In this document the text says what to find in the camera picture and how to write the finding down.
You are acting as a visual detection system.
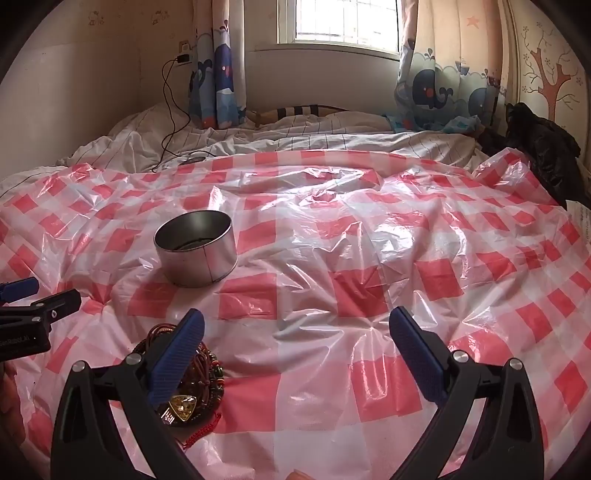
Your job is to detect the black striped pillow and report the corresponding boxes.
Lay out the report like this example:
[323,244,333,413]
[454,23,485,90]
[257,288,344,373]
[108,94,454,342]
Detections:
[245,104,352,127]

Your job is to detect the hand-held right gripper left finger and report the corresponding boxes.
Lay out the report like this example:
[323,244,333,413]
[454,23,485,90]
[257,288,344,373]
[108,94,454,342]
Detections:
[51,308,206,480]

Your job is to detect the black jacket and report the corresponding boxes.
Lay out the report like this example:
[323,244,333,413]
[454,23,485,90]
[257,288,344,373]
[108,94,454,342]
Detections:
[480,102,583,208]

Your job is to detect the window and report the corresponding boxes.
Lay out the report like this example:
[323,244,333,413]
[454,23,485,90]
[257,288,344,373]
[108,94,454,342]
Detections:
[276,0,400,58]

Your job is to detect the brown beaded bracelets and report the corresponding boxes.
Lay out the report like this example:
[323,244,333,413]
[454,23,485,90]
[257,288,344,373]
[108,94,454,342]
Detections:
[131,323,227,416]

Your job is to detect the gold triangular pendant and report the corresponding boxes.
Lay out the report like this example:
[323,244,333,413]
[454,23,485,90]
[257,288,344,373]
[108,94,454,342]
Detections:
[167,394,197,423]

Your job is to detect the round metal tin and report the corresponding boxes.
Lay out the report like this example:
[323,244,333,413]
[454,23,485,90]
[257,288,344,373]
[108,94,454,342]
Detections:
[154,210,239,288]

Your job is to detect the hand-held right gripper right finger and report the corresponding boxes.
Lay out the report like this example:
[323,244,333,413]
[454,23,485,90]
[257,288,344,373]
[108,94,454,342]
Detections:
[389,306,548,480]

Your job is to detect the black charging cable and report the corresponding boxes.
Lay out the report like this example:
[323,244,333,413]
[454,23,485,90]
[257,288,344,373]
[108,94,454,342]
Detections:
[152,58,211,174]

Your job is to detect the white striped duvet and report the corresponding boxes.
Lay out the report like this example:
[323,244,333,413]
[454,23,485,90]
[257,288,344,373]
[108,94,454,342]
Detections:
[0,102,483,195]

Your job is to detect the tree wall decal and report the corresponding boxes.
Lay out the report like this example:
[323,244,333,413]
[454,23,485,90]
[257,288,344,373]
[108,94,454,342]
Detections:
[522,23,585,118]

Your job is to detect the white paper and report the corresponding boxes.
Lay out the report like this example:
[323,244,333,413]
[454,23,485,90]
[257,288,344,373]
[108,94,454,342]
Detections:
[566,200,591,241]

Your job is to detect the whale print curtain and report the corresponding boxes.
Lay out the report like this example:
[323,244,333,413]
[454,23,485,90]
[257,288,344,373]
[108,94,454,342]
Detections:
[385,0,509,134]
[188,0,247,130]

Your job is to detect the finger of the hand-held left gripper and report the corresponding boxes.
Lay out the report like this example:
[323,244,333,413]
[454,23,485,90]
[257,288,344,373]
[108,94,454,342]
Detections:
[0,277,40,305]
[0,290,82,324]

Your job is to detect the red white checkered plastic sheet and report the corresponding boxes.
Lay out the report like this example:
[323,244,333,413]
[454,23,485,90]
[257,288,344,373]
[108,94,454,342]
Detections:
[0,150,591,480]

